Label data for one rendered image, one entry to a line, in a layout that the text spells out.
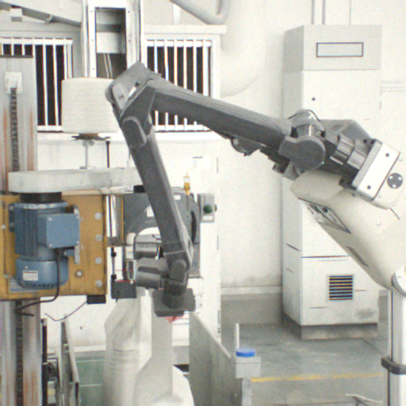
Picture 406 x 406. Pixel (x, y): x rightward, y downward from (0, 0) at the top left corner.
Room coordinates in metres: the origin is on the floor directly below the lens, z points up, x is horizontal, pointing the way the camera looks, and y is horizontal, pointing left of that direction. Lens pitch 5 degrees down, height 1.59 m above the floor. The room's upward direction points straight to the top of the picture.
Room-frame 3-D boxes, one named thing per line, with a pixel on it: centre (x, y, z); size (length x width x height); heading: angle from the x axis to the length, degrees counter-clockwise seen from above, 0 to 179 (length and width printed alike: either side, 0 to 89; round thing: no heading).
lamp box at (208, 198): (3.04, -0.02, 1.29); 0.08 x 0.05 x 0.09; 10
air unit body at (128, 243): (2.93, 0.21, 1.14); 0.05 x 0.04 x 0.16; 100
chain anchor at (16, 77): (2.95, 0.56, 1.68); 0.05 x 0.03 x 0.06; 100
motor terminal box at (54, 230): (2.71, 0.40, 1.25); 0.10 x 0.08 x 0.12; 125
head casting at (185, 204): (3.13, 0.14, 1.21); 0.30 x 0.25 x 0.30; 10
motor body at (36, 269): (2.79, 0.46, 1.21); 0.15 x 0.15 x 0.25
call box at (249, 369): (2.93, -0.14, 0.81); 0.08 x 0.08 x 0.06; 10
